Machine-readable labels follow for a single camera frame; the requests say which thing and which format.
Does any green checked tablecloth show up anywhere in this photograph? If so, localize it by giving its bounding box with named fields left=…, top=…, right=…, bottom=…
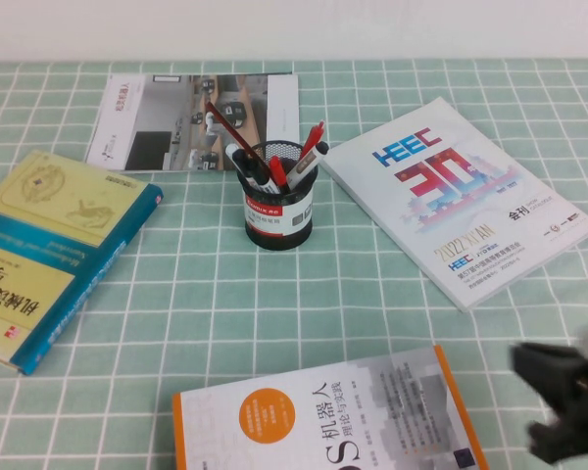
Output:
left=0, top=58, right=588, bottom=470

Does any grey marker with black cap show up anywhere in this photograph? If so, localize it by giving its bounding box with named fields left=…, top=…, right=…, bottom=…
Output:
left=284, top=140, right=330, bottom=191

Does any black mesh pen holder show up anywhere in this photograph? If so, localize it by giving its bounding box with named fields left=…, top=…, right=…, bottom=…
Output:
left=235, top=139, right=319, bottom=252

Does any white HEEC catalogue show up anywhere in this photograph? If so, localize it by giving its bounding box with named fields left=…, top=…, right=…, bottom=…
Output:
left=317, top=95, right=588, bottom=313

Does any brochure with room photo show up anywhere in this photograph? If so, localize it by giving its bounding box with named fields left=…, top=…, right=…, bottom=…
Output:
left=82, top=71, right=301, bottom=173

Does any yellow and blue book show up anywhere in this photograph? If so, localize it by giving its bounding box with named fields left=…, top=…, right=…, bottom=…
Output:
left=0, top=149, right=166, bottom=377

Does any white marker with black band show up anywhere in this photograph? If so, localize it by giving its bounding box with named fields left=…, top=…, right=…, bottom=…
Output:
left=224, top=142, right=281, bottom=196

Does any red pen with clip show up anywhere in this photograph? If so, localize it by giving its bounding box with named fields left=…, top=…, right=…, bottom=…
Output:
left=299, top=119, right=326, bottom=165

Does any red and black pencil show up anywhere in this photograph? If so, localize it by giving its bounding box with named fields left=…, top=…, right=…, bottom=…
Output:
left=204, top=101, right=270, bottom=170

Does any red capped marker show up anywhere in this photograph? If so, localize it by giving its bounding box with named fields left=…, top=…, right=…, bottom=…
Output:
left=268, top=155, right=291, bottom=196

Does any white and orange book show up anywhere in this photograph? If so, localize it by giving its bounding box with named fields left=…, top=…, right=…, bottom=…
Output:
left=171, top=344, right=491, bottom=470

